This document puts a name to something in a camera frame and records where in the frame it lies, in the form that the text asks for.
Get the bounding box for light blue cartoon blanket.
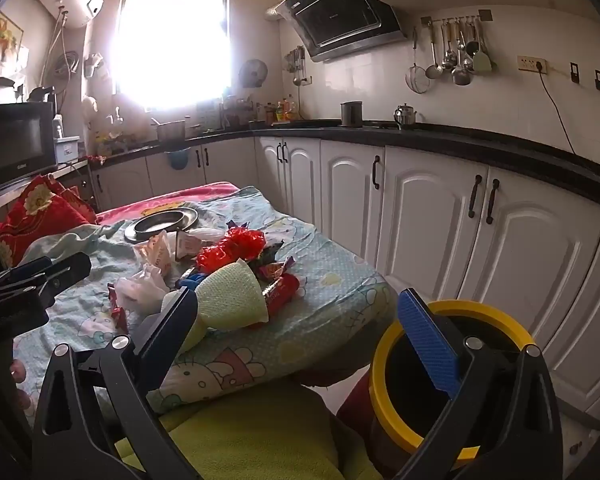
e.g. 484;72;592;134
15;186;398;413

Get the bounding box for white red small packet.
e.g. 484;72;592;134
175;229;203;261

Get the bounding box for small hanging cooking tools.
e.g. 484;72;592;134
287;46;306;86

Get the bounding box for pink blanket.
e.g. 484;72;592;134
96;182;241;226

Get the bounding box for dark snack wrapper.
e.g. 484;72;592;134
252;240;286;263

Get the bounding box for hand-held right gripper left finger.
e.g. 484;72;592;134
30;286;203;480

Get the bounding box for small blue object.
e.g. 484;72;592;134
175;267;206;288

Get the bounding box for black kettle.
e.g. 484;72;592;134
27;86;56;106

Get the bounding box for white wall holder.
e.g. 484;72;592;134
82;52;106;78

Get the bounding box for wall utensil rail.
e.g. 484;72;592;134
421;9;493;25

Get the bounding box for black microwave oven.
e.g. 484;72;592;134
0;102;58;193

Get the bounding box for yellow-rimmed black trash bin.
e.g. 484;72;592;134
370;300;538;466

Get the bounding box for person's left hand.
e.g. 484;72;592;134
9;359;31;409

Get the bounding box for dark red cloth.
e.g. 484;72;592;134
336;375;376;436

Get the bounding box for small wall fan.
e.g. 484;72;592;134
239;58;269;89

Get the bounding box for small red candy wrapper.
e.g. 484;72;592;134
107;284;130;335

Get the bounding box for steel cooking pot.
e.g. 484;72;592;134
152;119;188;143

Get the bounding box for kitchen window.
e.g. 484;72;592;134
111;0;231;111

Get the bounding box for red floral blanket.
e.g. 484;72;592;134
0;175;98;266

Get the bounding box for row of hanging kitchen utensils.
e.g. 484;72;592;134
405;16;496;95

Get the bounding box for pale green waffle cloth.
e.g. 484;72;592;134
182;259;270;353

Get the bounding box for group of condiment bottles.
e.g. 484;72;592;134
265;99;298;123

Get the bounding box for black kitchen countertop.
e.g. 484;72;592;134
87;119;600;201

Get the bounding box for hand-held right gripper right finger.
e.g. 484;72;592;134
395;287;566;480

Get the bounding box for white plastic bag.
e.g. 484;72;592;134
115;265;170;313

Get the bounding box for red biscuit roll packet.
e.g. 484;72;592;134
265;272;301;316

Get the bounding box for blue hanging basket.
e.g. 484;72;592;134
167;146;191;170

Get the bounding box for yellow-green cloth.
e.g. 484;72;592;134
112;380;381;480

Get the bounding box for floral wall picture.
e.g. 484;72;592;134
0;12;23;53

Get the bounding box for white orange snack bag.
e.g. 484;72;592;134
132;230;171;276

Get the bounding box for black power cable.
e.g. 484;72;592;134
537;62;578;153

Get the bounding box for round metal plate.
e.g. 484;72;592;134
124;206;198;243

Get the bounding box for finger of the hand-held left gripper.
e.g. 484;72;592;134
0;256;56;292
10;252;92;307

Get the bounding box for countertop dish rack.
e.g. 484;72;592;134
220;95;261;128

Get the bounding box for black range hood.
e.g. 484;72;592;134
275;0;408;63

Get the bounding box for black metal canister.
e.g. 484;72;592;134
341;101;364;128

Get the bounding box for pink candy wrapper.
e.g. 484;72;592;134
257;256;296;281

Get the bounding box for pale plastic storage box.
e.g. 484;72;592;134
54;136;81;165

